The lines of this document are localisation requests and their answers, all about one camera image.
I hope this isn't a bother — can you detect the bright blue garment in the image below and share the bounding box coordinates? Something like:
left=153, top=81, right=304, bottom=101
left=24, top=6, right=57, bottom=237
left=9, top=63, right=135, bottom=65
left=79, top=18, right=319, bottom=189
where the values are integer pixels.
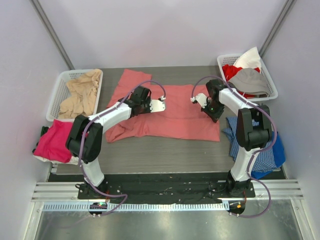
left=251, top=133, right=286, bottom=179

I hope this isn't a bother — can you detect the cream white garment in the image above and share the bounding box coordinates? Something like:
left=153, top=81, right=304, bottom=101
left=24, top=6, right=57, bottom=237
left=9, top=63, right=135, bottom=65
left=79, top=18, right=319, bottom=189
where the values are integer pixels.
left=34, top=155, right=79, bottom=165

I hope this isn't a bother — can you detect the left white plastic basket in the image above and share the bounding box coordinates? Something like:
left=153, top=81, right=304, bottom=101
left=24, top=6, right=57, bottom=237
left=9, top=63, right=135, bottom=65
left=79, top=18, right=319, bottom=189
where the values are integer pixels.
left=46, top=69, right=103, bottom=122

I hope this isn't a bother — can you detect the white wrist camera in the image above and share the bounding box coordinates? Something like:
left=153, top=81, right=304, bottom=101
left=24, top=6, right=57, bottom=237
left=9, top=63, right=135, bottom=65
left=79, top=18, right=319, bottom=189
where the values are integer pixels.
left=149, top=96, right=166, bottom=113
left=190, top=93, right=208, bottom=109

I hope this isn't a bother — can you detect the purple cable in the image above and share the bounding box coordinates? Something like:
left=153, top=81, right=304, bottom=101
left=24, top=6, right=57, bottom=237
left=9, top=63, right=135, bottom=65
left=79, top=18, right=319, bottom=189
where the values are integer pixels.
left=77, top=79, right=168, bottom=217
left=191, top=76, right=278, bottom=218

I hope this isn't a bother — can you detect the white slotted cable duct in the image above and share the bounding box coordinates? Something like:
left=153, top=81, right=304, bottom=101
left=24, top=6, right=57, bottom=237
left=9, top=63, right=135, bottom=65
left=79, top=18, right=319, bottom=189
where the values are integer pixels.
left=42, top=201, right=230, bottom=212

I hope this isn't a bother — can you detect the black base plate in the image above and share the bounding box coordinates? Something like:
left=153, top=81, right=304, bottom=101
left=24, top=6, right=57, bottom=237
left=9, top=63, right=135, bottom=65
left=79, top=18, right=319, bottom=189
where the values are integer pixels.
left=74, top=172, right=256, bottom=205

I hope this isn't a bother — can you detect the beige t shirt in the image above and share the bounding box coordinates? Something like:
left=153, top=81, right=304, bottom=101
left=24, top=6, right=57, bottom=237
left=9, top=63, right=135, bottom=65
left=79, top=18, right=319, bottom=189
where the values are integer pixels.
left=58, top=69, right=103, bottom=119

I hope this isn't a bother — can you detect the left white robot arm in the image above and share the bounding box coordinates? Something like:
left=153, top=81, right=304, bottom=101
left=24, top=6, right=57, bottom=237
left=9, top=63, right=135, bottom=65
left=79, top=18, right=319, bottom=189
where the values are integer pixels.
left=65, top=86, right=151, bottom=200

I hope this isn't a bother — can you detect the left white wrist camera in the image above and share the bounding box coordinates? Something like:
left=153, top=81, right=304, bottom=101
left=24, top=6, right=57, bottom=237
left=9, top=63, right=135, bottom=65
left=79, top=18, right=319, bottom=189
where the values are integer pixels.
left=149, top=96, right=166, bottom=113

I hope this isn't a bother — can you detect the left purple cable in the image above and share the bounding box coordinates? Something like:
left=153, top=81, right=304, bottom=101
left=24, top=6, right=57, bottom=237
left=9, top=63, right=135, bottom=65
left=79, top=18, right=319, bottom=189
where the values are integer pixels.
left=77, top=79, right=168, bottom=217

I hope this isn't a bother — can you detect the left corner aluminium post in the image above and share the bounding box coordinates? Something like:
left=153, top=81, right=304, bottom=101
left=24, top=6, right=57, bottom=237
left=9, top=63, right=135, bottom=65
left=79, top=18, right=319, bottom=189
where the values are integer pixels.
left=29, top=0, right=75, bottom=70

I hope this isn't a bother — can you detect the aluminium frame rail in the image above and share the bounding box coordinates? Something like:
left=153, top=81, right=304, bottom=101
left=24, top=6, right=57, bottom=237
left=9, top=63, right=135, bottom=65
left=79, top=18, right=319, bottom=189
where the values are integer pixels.
left=31, top=179, right=304, bottom=202

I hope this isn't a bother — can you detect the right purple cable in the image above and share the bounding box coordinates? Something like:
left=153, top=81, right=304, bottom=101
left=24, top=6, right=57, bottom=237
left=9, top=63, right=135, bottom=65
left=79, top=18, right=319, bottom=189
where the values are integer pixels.
left=191, top=76, right=278, bottom=218

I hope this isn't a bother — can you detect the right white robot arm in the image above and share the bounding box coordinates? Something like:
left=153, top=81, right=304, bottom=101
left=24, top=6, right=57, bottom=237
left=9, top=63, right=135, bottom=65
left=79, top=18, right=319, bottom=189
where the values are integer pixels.
left=196, top=79, right=273, bottom=198

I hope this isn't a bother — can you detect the blue checkered shirt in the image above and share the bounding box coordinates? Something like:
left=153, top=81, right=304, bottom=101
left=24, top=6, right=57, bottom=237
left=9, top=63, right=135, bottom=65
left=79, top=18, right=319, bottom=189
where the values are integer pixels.
left=222, top=116, right=277, bottom=173

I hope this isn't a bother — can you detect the white plastic basket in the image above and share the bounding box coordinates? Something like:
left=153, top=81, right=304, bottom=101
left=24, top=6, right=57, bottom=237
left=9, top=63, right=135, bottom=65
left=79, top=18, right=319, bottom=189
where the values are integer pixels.
left=46, top=69, right=103, bottom=122
left=217, top=53, right=278, bottom=103

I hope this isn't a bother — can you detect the magenta t shirt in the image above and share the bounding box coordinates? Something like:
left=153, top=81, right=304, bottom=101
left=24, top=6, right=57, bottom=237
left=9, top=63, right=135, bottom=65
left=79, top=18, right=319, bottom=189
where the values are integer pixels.
left=33, top=119, right=73, bottom=163

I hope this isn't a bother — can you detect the salmon pink t shirt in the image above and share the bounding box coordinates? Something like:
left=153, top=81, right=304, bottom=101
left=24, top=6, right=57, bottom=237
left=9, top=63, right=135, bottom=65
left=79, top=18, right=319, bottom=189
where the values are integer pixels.
left=105, top=68, right=220, bottom=143

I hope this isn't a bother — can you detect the right white plastic basket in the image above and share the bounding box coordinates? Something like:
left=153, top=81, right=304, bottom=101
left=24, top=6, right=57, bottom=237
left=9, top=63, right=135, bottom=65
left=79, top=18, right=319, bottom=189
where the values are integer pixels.
left=217, top=53, right=278, bottom=103

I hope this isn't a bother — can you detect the right corner aluminium post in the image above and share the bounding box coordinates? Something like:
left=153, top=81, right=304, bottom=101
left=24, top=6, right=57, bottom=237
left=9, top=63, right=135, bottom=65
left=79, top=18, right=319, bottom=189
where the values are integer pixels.
left=259, top=0, right=297, bottom=58

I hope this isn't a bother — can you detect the corner aluminium post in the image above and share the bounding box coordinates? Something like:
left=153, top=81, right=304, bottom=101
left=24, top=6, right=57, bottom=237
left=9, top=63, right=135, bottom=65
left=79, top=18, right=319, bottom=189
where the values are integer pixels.
left=259, top=0, right=297, bottom=58
left=29, top=0, right=75, bottom=70

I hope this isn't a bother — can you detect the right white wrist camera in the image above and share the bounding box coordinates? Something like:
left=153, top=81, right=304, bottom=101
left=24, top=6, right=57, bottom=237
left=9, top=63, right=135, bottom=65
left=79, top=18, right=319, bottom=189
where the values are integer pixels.
left=190, top=93, right=208, bottom=109

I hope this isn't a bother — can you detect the red garment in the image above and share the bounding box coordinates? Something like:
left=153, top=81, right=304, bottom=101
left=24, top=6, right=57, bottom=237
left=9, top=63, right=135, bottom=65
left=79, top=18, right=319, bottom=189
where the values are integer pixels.
left=222, top=64, right=256, bottom=99

